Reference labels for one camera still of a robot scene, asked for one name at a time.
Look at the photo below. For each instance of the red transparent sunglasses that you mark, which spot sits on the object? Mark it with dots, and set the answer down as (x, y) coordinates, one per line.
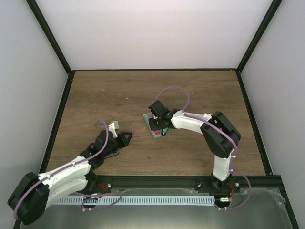
(156, 131)

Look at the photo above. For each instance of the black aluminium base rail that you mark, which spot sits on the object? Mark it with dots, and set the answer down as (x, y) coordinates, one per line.
(201, 183)

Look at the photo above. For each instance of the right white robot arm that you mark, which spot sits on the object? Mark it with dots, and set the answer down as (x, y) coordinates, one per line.
(219, 133)

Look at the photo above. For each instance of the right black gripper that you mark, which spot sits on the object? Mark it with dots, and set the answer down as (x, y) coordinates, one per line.
(153, 126)

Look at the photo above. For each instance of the light blue slotted cable duct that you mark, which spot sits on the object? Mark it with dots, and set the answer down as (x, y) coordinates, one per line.
(140, 200)

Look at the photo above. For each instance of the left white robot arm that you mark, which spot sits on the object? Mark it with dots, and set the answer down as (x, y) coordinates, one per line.
(35, 193)

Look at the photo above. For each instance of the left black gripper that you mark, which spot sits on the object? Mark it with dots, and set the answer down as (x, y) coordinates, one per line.
(124, 141)

